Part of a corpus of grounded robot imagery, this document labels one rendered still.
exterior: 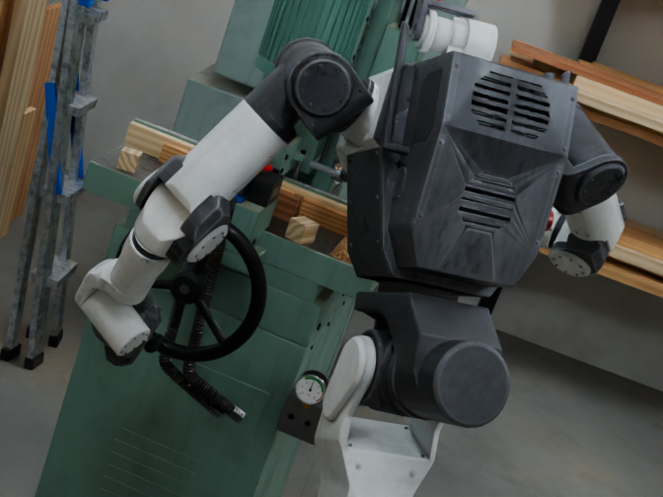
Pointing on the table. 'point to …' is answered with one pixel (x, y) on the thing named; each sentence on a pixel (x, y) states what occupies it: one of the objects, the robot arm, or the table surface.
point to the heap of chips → (341, 251)
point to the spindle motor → (312, 27)
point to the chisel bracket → (287, 156)
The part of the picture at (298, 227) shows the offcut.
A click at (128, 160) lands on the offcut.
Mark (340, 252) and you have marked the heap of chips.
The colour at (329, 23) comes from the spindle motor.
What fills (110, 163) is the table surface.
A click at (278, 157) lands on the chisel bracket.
